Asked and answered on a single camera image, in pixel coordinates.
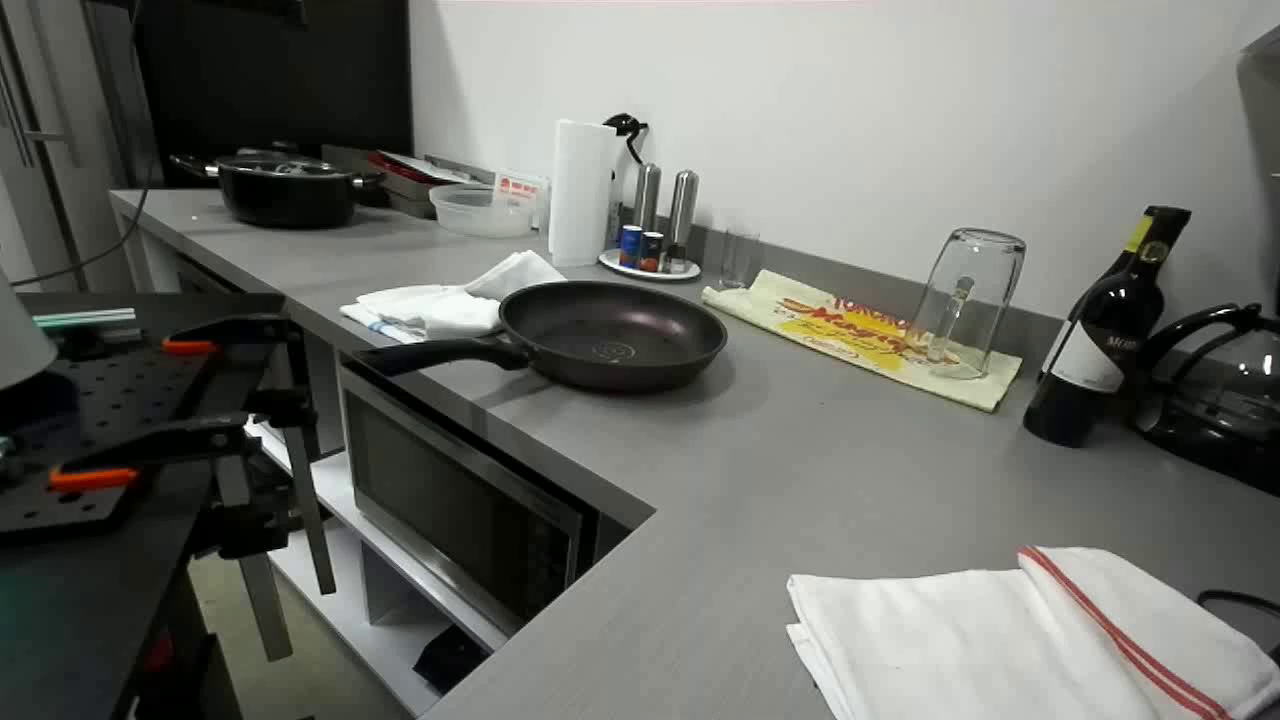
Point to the white blue folded tea towel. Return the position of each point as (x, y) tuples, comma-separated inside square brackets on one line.
[(415, 315)]

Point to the stack of books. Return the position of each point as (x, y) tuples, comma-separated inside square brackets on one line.
[(421, 181)]

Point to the small clear tumbler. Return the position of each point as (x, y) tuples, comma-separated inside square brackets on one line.
[(739, 265)]

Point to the black wall plug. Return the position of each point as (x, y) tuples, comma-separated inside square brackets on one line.
[(627, 131)]

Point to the yellow capped wine bottle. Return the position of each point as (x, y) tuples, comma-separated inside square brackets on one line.
[(1101, 340)]

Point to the small white plate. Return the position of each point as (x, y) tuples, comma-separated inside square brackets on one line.
[(672, 271)]

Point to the clear plastic container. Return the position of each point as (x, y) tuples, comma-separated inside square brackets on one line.
[(483, 208)]

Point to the clear upturned drinking glass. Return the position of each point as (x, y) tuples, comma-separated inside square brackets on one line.
[(975, 303)]

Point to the white shelf under counter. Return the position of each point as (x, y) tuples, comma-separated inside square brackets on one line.
[(360, 585)]

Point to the steel salt grinder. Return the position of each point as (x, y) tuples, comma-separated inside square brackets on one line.
[(681, 206), (647, 192)]

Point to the white paper towel roll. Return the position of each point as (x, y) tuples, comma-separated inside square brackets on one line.
[(582, 192)]

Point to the yellow printed tea towel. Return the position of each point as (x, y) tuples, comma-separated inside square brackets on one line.
[(855, 333)]

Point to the black kettle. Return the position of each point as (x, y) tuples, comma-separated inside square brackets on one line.
[(1215, 401)]

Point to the black nonstick frying pan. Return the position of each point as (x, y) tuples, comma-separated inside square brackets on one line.
[(603, 340)]

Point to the small red spice jar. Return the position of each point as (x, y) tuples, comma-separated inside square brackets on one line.
[(654, 251)]

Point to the dark monitor screen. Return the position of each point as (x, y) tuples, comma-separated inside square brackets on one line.
[(267, 72)]

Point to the black perforated mounting board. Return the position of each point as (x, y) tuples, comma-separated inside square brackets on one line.
[(121, 401)]

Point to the steel microwave oven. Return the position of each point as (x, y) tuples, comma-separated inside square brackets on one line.
[(452, 502)]

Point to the small blue spice jar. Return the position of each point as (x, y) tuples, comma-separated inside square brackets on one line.
[(628, 240)]

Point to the black cooking pot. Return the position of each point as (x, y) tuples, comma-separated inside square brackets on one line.
[(287, 192)]

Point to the white red striped towel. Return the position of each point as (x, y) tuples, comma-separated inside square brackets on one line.
[(984, 641)]

